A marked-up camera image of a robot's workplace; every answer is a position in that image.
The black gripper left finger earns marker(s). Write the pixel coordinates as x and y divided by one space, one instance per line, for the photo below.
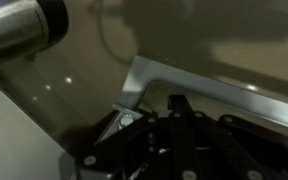
130 150

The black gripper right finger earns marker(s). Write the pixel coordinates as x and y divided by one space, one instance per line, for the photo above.
224 150

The stainless steel electric kettle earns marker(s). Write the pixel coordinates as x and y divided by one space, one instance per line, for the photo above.
14 30

